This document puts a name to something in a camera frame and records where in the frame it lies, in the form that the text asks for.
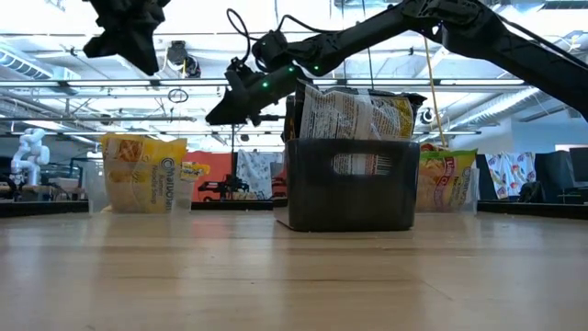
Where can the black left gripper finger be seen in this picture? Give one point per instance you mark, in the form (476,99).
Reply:
(138,50)
(98,46)

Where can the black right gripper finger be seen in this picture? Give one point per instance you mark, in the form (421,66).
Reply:
(234,112)
(239,80)

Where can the yellow creamy chicken ramen pack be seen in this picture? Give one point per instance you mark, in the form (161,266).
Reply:
(195,171)
(138,174)

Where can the packets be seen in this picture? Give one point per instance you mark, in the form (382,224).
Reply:
(344,115)

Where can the clear plastic bin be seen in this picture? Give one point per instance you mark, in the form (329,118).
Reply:
(476,193)
(186,200)

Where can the grey translucent plastic bin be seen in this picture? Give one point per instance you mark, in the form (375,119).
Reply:
(321,202)

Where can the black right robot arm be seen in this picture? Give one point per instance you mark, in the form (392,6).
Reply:
(459,23)

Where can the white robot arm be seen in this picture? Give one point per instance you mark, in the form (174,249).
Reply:
(30,154)

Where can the white patterned hanging cloth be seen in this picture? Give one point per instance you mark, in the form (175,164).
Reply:
(257,170)

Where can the long ceiling light bar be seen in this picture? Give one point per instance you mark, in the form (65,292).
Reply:
(482,82)

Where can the floral patterned cloth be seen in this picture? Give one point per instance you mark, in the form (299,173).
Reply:
(510,170)

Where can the black bag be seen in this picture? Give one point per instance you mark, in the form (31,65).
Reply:
(532,193)

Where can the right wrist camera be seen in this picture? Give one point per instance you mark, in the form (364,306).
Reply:
(271,48)

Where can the silver ceiling duct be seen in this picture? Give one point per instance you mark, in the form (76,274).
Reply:
(505,108)
(27,69)

